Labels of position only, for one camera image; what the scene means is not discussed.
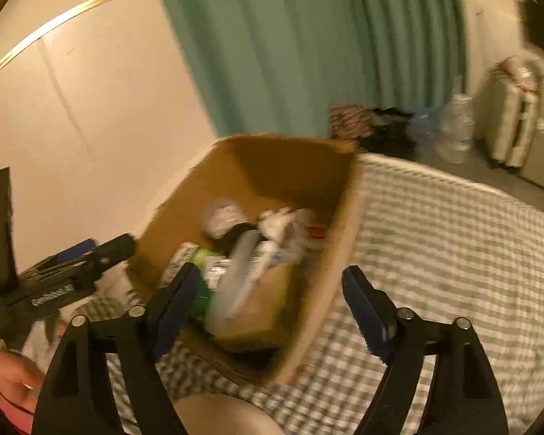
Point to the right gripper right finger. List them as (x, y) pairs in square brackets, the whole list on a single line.
[(463, 396)]

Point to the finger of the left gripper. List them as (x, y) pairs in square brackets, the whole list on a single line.
[(103, 257), (75, 251)]

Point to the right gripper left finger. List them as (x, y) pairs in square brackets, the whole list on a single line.
[(77, 397)]

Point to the clear plastic comb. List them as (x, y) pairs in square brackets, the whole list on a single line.
[(232, 286)]

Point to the white printed cream tube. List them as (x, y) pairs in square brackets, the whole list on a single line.
[(268, 254)]

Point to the white plush bear toy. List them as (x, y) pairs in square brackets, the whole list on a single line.
[(284, 224)]

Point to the person's left hand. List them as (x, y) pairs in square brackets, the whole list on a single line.
[(20, 383)]

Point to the beige knee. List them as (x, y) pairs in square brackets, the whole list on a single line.
[(224, 415)]

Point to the green checkered bedsheet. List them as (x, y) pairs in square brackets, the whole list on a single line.
[(436, 243)]

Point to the brown cardboard box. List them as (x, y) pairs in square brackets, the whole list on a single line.
[(259, 173)]

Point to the large clear water jug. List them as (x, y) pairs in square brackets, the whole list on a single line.
[(456, 130)]

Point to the crushed blue plastic bottle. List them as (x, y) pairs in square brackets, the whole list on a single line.
[(424, 129)]

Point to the green curtain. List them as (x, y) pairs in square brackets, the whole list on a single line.
[(276, 66)]

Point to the white hard suitcase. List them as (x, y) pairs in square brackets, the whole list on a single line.
[(511, 112)]

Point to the dark patterned floor bag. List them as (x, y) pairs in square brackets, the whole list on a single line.
[(349, 121)]

